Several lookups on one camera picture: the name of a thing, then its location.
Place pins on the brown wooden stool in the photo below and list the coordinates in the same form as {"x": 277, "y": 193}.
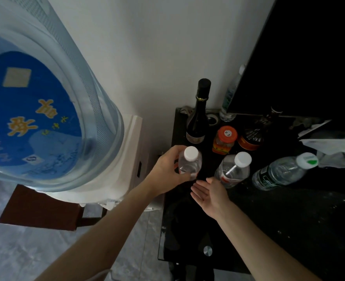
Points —
{"x": 40, "y": 209}

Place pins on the person's left forearm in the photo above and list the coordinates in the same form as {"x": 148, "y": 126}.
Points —
{"x": 102, "y": 237}

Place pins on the orange lid jar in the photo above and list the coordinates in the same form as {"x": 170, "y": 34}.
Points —
{"x": 225, "y": 140}

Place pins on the person's right forearm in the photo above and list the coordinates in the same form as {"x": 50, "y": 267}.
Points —
{"x": 257, "y": 245}

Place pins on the person's left hand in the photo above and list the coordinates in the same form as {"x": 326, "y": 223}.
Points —
{"x": 162, "y": 175}

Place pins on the clear bottle green label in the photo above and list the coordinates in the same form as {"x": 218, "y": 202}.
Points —
{"x": 230, "y": 98}

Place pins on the crumpled clear plastic bag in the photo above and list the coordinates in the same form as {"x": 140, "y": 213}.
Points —
{"x": 340, "y": 159}

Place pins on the dark wine bottle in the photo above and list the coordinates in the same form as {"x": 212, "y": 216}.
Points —
{"x": 198, "y": 119}

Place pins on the white tissue paper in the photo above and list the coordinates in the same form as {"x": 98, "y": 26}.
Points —
{"x": 330, "y": 145}

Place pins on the person's right thumb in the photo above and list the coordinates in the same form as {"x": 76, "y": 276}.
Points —
{"x": 213, "y": 182}

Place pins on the clear water bottle green-white cap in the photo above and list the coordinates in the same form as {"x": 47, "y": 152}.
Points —
{"x": 280, "y": 172}

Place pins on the white paper sheet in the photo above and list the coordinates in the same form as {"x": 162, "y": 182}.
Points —
{"x": 314, "y": 128}

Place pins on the person's left thumb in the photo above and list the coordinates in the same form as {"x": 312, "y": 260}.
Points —
{"x": 187, "y": 176}

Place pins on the black television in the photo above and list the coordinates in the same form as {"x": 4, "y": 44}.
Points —
{"x": 304, "y": 55}

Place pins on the white water dispenser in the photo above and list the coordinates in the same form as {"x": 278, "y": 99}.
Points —
{"x": 122, "y": 172}

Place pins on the large blue water jug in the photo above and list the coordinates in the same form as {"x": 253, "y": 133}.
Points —
{"x": 43, "y": 99}

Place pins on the tape roll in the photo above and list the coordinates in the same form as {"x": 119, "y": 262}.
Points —
{"x": 212, "y": 118}

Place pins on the dark bottle orange label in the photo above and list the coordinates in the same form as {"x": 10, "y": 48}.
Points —
{"x": 253, "y": 136}

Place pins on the round metal table fitting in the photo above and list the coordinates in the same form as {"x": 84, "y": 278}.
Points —
{"x": 207, "y": 251}

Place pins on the person's right hand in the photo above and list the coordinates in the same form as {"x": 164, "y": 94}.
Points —
{"x": 215, "y": 198}

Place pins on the small clear bottle white cap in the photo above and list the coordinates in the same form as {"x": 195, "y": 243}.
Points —
{"x": 190, "y": 160}

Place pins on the clear water bottle red label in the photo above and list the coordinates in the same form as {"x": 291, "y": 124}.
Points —
{"x": 232, "y": 171}

